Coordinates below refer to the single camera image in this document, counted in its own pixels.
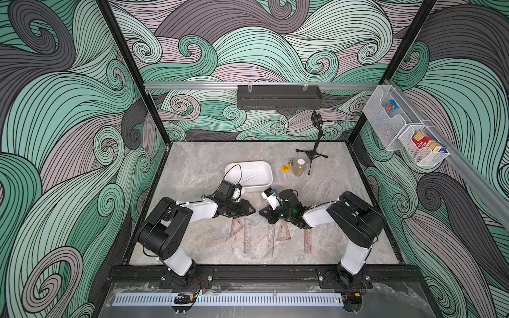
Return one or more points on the pink triangle ruler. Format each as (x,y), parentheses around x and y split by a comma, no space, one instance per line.
(283,233)
(236,226)

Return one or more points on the pink triangle ruler right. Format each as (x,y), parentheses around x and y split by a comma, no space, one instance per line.
(283,233)

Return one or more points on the black wall shelf tray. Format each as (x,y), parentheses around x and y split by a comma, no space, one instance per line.
(286,98)

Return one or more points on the black corner frame post left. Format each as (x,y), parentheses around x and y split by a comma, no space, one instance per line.
(115,30)

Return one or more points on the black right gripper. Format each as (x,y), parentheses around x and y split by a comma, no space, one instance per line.
(270,213)

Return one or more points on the clear wall bin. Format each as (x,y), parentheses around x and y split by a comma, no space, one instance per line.
(385,111)
(422,146)

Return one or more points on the clear wall bin upper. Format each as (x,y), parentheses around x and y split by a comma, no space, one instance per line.
(385,111)

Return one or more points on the pink straight ruler left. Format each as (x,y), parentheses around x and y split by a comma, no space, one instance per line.
(247,236)

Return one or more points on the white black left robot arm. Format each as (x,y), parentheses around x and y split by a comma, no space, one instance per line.
(163,230)

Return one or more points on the black tripod stand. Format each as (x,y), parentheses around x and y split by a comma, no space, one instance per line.
(317,122)

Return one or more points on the aluminium rail right wall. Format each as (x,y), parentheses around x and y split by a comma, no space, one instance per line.
(473,178)

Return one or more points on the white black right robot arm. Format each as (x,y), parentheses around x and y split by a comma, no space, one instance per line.
(360,222)

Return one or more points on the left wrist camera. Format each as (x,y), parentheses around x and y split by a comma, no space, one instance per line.
(228,191)

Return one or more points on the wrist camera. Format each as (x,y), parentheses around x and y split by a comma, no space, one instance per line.
(228,191)
(271,196)

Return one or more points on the black corner frame post right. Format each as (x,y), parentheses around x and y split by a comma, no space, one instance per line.
(408,38)

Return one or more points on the clear wall bin lower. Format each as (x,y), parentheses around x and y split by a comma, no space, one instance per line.
(422,146)

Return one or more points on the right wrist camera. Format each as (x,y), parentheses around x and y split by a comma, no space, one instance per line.
(271,196)

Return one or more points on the clear straight ruler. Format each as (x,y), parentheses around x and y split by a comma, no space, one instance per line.
(255,175)

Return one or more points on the pink straight ruler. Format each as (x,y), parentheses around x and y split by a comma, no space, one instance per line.
(307,241)
(247,236)

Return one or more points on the black corner frame post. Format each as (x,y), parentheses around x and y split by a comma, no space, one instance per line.
(408,38)
(115,30)

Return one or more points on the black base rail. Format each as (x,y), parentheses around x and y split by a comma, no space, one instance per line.
(208,276)

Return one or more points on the aluminium rail back wall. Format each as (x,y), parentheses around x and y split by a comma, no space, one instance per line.
(201,85)

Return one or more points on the clear stencil ruler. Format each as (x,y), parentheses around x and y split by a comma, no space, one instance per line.
(270,240)

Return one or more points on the pink straight ruler right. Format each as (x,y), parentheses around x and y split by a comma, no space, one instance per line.
(307,241)

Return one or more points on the clear protractor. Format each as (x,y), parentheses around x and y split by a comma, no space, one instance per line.
(258,224)

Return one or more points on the white slotted cable duct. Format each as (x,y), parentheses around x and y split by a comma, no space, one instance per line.
(234,299)

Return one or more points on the white plastic storage box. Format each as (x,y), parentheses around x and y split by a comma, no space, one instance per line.
(236,171)

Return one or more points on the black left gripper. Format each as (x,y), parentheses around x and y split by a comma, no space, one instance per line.
(243,209)

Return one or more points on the clear jar with liquid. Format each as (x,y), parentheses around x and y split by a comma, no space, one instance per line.
(299,167)

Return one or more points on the aluminium rail wall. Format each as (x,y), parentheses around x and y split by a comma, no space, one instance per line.
(473,178)
(201,85)

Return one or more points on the pink triangle ruler left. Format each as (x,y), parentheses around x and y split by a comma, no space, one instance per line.
(236,226)

